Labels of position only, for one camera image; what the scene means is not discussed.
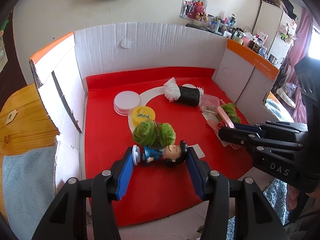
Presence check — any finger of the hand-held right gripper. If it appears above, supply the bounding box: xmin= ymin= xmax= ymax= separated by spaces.
xmin=218 ymin=127 xmax=304 ymax=153
xmin=234 ymin=121 xmax=309 ymax=134

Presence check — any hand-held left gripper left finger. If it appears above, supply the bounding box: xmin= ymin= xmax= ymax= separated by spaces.
xmin=32 ymin=146 xmax=134 ymax=240

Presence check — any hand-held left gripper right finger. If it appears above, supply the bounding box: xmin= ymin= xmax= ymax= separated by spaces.
xmin=186 ymin=147 xmax=283 ymax=240

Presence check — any pink plastic clip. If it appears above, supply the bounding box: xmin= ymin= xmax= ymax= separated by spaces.
xmin=206 ymin=106 xmax=242 ymax=151

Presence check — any green yarn pom-pom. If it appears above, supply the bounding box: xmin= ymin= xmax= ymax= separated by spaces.
xmin=156 ymin=122 xmax=177 ymax=151
xmin=132 ymin=121 xmax=157 ymax=147
xmin=216 ymin=103 xmax=241 ymax=124

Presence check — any blue dressed doll figurine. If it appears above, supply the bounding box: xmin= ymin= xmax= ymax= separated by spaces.
xmin=132 ymin=141 xmax=189 ymax=168

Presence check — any small clear plastic box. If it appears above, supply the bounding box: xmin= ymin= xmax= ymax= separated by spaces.
xmin=199 ymin=94 xmax=219 ymax=113

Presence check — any yellow round container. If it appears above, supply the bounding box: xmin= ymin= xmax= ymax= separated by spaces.
xmin=132 ymin=106 xmax=156 ymax=127

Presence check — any orange and white cardboard box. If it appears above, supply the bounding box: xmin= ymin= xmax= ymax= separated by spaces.
xmin=29 ymin=22 xmax=280 ymax=238

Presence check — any person's right hand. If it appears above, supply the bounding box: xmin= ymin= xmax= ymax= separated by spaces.
xmin=287 ymin=185 xmax=320 ymax=212

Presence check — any white paper slip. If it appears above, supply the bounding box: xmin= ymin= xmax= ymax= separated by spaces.
xmin=192 ymin=144 xmax=206 ymax=159

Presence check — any red mat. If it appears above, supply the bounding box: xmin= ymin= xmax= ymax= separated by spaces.
xmin=82 ymin=66 xmax=256 ymax=228

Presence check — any black and white plush roll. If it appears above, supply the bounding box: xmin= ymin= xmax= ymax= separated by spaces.
xmin=163 ymin=78 xmax=204 ymax=107

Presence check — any white round container lid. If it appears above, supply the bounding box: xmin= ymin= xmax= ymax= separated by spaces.
xmin=113 ymin=91 xmax=142 ymax=116

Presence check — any pink curtain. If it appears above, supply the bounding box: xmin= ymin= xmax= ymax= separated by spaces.
xmin=287 ymin=6 xmax=317 ymax=126

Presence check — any row of bottles and jars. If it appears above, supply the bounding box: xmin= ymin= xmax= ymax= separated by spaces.
xmin=199 ymin=13 xmax=268 ymax=56

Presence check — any light blue towel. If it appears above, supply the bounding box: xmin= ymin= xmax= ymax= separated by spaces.
xmin=0 ymin=97 xmax=300 ymax=240

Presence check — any white refrigerator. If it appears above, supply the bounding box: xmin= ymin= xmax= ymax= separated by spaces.
xmin=251 ymin=0 xmax=293 ymax=67

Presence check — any wooden table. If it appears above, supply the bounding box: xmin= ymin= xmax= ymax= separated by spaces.
xmin=0 ymin=82 xmax=60 ymax=161

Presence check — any pink plush rabbit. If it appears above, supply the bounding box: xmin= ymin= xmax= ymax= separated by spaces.
xmin=187 ymin=1 xmax=207 ymax=20

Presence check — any black bag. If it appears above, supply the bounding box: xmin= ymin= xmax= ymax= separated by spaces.
xmin=282 ymin=0 xmax=300 ymax=21

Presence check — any beige paper card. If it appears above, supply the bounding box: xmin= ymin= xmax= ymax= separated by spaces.
xmin=0 ymin=38 xmax=8 ymax=72

